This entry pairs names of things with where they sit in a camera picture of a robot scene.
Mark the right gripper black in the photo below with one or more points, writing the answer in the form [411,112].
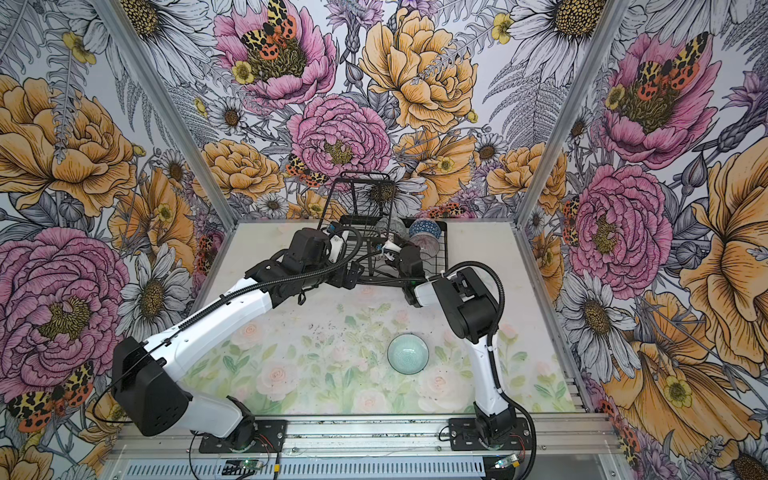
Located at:
[391,262]

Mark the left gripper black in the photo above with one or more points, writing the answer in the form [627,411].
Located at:
[351,277]

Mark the blue patterned bowl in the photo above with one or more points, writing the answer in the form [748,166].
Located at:
[425,226]

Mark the mint green striped bowl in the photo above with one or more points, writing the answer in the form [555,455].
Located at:
[408,354]

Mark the pink patterned bowl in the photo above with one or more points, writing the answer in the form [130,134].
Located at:
[430,252]

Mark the green patterned bowl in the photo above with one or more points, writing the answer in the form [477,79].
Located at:
[386,226]

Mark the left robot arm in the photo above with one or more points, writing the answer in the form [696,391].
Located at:
[149,372]

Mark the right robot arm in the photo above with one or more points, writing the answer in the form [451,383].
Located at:
[472,298]

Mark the black wire dish rack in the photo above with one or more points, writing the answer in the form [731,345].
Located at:
[359,200]

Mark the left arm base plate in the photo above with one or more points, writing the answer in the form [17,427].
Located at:
[254,436]

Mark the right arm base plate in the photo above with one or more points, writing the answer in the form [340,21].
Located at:
[466,436]

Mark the white vented cable duct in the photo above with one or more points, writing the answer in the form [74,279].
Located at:
[305,468]

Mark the aluminium front rail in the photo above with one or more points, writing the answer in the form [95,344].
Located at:
[425,435]

